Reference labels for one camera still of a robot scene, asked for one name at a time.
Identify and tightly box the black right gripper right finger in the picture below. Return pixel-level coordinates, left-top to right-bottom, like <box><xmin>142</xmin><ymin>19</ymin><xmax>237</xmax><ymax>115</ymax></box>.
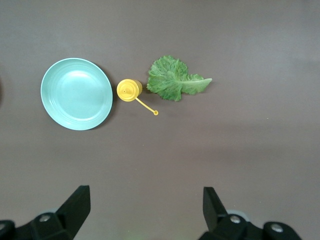
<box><xmin>198</xmin><ymin>186</ymin><xmax>303</xmax><ymax>240</ymax></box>

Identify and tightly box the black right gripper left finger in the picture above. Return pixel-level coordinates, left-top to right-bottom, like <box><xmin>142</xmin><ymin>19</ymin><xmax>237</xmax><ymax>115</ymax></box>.
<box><xmin>0</xmin><ymin>184</ymin><xmax>91</xmax><ymax>240</ymax></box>

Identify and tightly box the yellow mustard squeeze bottle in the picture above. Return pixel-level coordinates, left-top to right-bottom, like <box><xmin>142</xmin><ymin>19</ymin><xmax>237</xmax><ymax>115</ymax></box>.
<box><xmin>116</xmin><ymin>78</ymin><xmax>160</xmax><ymax>117</ymax></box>

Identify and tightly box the green lettuce leaf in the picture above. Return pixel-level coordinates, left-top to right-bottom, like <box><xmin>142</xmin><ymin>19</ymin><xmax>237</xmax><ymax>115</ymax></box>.
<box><xmin>146</xmin><ymin>54</ymin><xmax>213</xmax><ymax>102</ymax></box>

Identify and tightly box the mint green plate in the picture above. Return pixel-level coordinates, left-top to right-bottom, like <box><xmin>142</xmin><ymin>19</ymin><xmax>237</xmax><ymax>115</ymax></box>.
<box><xmin>40</xmin><ymin>57</ymin><xmax>114</xmax><ymax>131</ymax></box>

